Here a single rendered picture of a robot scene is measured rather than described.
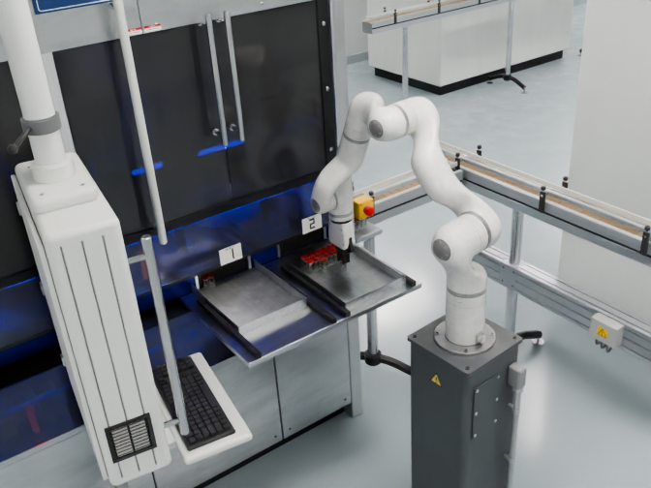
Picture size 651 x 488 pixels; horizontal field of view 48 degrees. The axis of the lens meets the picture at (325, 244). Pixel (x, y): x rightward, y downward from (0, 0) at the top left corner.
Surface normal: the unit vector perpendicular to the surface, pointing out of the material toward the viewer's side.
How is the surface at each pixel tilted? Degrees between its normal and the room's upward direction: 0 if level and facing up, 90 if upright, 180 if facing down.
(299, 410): 90
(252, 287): 0
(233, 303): 0
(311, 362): 90
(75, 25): 90
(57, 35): 90
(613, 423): 0
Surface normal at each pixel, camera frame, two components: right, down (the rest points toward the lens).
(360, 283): -0.06, -0.87
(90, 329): 0.46, 0.40
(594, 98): -0.81, 0.33
